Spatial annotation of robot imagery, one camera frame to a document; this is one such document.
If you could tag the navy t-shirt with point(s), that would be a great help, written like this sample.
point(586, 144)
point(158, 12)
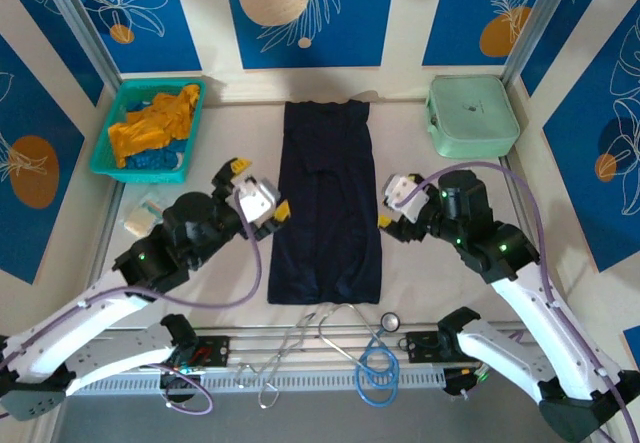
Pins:
point(325, 213)

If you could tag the clear plastic packet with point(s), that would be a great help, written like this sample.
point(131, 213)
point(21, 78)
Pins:
point(142, 218)

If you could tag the teal plastic basket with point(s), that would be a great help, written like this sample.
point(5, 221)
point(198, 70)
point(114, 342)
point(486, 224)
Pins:
point(145, 175)

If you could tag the white table cover cloth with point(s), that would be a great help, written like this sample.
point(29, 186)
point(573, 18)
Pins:
point(425, 283)

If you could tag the mint green zip case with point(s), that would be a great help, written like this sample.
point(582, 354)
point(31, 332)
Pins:
point(472, 115)

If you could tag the yellow t-shirt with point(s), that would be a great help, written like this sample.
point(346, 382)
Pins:
point(145, 130)

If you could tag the blue tube stethoscope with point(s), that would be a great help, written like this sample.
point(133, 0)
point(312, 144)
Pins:
point(391, 321)

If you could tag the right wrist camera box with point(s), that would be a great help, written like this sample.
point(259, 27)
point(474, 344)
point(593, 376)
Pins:
point(402, 195)

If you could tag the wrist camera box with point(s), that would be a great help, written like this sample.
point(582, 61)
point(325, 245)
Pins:
point(402, 195)
point(255, 198)

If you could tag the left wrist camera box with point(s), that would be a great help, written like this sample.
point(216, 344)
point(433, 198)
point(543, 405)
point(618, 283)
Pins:
point(255, 198)

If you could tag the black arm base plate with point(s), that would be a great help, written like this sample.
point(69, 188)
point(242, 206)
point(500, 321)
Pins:
point(420, 348)
point(215, 350)

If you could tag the aluminium frame rail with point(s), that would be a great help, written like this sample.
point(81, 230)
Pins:
point(245, 345)

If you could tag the blue floral wall poster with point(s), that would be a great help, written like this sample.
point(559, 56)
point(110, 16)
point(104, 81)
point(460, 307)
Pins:
point(575, 23)
point(45, 23)
point(30, 113)
point(590, 188)
point(350, 38)
point(460, 13)
point(165, 38)

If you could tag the aluminium corner post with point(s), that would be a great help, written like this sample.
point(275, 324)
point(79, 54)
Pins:
point(540, 23)
point(80, 23)

